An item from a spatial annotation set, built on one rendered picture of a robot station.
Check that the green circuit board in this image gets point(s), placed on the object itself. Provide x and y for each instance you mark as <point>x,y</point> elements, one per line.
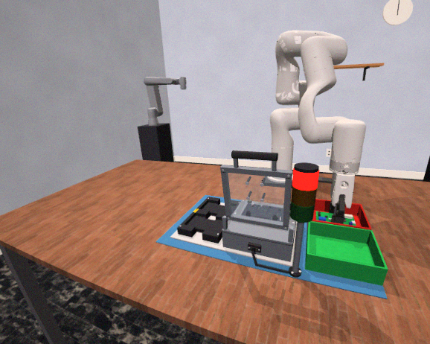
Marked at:
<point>348,218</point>

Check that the green bin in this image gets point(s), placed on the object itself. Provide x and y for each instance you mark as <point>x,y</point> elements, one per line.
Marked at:
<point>350,244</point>

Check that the red bin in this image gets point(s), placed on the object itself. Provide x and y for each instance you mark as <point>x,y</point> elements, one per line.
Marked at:
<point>356,210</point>

